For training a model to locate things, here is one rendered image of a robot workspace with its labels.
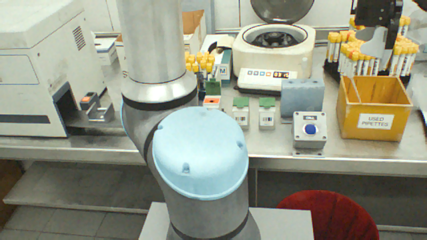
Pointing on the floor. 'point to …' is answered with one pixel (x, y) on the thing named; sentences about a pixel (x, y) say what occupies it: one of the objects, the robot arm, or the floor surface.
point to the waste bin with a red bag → (333, 215)
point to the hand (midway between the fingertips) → (380, 58)
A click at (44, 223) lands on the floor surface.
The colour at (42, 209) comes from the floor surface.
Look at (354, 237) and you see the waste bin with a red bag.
